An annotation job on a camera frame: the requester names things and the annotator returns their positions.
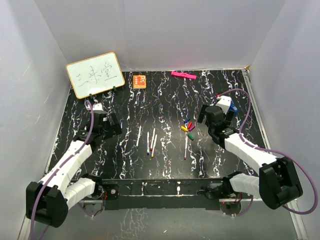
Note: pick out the blue black stapler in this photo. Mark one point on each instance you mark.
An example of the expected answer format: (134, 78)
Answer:
(233, 108)

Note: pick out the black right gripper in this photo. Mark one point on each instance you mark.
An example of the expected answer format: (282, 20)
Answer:
(202, 114)

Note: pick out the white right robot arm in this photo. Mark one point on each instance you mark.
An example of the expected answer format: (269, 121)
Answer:
(277, 181)

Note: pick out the green pen cap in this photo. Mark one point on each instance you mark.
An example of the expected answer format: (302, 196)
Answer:
(190, 137)

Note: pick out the white pen red end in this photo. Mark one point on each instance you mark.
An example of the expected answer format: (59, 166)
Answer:
(152, 139)

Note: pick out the white pen yellow end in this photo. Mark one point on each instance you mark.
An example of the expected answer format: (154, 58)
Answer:
(154, 146)

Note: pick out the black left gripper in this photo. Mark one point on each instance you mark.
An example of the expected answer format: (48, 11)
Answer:
(113, 130)

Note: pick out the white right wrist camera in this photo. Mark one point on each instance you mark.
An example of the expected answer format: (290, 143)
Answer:
(224, 102)

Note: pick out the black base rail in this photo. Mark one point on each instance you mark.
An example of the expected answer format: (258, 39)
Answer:
(202, 193)

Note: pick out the yellow pen cap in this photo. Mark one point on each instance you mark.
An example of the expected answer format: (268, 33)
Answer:
(184, 129)

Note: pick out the aluminium frame rail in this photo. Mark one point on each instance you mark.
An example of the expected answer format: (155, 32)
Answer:
(296, 219)

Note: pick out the small whiteboard with yellow frame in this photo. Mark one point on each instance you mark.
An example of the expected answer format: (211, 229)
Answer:
(95, 75)

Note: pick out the white pen purple end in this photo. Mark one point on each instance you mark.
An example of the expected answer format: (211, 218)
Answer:
(186, 147)

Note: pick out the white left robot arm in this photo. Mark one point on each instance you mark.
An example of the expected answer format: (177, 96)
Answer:
(49, 200)

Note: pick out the white pen green end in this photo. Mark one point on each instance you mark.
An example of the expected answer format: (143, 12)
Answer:
(139, 136)

